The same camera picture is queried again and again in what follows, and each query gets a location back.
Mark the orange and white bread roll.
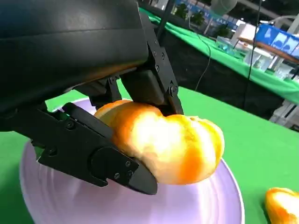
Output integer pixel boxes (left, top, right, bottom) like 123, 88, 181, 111
264, 187, 299, 224
93, 99, 225, 185

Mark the grey metal frame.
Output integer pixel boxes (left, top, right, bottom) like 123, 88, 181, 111
268, 102, 299, 131

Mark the black tripod pole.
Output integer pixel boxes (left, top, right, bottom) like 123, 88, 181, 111
156, 0, 176, 45

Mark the lilac plate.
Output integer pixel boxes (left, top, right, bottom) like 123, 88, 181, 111
19, 97, 245, 224

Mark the blue printed display panel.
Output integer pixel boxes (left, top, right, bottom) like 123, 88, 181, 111
254, 23, 299, 63

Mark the green cloth on background table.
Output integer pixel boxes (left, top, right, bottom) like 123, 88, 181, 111
139, 7, 299, 105

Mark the thin grey cable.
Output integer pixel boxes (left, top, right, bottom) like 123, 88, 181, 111
186, 14, 212, 91

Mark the clear plastic container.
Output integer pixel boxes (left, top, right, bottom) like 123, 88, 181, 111
216, 36, 237, 56

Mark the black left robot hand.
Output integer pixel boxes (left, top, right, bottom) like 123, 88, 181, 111
0, 0, 185, 196

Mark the thin black cable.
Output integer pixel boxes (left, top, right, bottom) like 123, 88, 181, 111
244, 0, 263, 101

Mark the grey round lamp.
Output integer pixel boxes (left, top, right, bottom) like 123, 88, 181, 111
210, 0, 238, 16

